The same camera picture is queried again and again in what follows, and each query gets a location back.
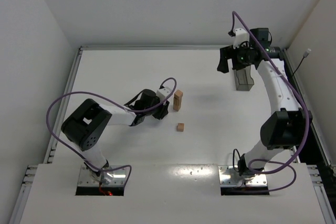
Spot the long striped wood block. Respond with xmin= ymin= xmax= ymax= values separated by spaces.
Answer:
xmin=174 ymin=96 xmax=182 ymax=106

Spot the small wood cube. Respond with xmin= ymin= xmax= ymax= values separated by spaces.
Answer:
xmin=174 ymin=90 xmax=183 ymax=99
xmin=176 ymin=123 xmax=184 ymax=132

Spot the smoky transparent plastic bin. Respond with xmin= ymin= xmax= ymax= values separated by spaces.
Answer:
xmin=234 ymin=66 xmax=255 ymax=91

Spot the long light wood block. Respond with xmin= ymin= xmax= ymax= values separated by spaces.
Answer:
xmin=173 ymin=103 xmax=181 ymax=111

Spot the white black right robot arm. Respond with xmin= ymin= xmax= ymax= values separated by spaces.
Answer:
xmin=217 ymin=28 xmax=312 ymax=175

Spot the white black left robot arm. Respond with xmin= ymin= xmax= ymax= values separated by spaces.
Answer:
xmin=61 ymin=86 xmax=172 ymax=177

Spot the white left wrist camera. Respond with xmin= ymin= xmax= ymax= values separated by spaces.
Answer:
xmin=156 ymin=87 xmax=172 ymax=102

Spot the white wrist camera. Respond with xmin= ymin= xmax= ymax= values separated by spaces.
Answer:
xmin=156 ymin=87 xmax=172 ymax=102
xmin=228 ymin=28 xmax=249 ymax=49

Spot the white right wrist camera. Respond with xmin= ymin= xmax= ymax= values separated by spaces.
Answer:
xmin=228 ymin=28 xmax=249 ymax=49

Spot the aluminium table frame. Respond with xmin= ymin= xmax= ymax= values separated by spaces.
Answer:
xmin=20 ymin=47 xmax=335 ymax=223

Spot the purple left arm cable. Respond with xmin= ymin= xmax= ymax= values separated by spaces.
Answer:
xmin=46 ymin=77 xmax=177 ymax=188

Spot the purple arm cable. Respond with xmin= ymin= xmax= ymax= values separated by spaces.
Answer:
xmin=46 ymin=77 xmax=177 ymax=188
xmin=231 ymin=10 xmax=310 ymax=192

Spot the black wall cable with plug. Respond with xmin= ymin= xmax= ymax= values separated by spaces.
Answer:
xmin=291 ymin=48 xmax=312 ymax=77

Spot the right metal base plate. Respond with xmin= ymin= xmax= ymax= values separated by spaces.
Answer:
xmin=218 ymin=165 xmax=268 ymax=188

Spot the metal base plate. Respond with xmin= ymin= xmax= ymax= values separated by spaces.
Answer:
xmin=218 ymin=165 xmax=268 ymax=188
xmin=77 ymin=165 xmax=127 ymax=187

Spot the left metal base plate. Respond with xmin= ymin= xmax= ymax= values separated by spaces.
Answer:
xmin=77 ymin=165 xmax=127 ymax=187

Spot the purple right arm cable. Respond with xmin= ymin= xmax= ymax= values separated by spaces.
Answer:
xmin=231 ymin=10 xmax=310 ymax=192

